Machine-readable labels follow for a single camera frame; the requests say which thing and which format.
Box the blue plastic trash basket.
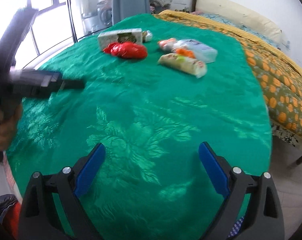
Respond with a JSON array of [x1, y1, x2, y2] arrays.
[[227, 216, 244, 239]]

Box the person's left hand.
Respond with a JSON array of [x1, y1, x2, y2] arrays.
[[0, 103, 23, 151]]

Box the red and dark clothing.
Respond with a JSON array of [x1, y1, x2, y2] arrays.
[[0, 194, 21, 239]]

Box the washing machine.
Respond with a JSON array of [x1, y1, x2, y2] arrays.
[[97, 0, 112, 29]]

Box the crumpled red plastic wrapper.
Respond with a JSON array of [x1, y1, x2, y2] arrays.
[[103, 41, 148, 60]]

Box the orange pumpkin pattern quilt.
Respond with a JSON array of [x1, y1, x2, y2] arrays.
[[156, 10, 302, 138]]

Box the white green cardboard box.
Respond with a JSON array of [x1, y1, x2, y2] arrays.
[[98, 28, 143, 50]]

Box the small silver foil wrapper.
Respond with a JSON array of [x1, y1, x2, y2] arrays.
[[142, 30, 153, 43]]

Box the green embroidered bedspread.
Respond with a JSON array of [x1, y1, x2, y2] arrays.
[[7, 15, 272, 239]]

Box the orange white snack packet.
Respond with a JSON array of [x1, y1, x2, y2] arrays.
[[158, 38, 177, 52]]

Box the cream green snack packet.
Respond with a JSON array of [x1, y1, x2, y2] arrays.
[[158, 53, 207, 78]]

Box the pile of clothes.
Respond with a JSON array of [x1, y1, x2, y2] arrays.
[[149, 0, 172, 14]]

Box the clear plastic storage box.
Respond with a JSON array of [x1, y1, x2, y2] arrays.
[[173, 39, 218, 63]]

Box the cream pillow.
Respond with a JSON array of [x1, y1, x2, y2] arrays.
[[195, 0, 282, 43]]

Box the wooden bed frame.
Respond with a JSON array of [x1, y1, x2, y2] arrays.
[[270, 120, 302, 166]]

